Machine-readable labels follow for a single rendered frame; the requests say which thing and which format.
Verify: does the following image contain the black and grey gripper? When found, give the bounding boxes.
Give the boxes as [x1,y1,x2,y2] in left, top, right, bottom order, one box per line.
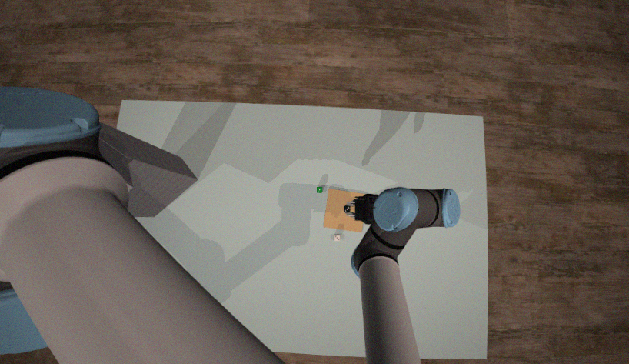
[345,194,378,225]

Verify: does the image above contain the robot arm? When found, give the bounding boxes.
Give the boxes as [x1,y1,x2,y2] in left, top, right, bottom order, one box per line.
[0,86,460,364]

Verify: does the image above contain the orange flat mat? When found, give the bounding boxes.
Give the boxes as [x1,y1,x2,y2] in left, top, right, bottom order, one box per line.
[324,189,365,232]

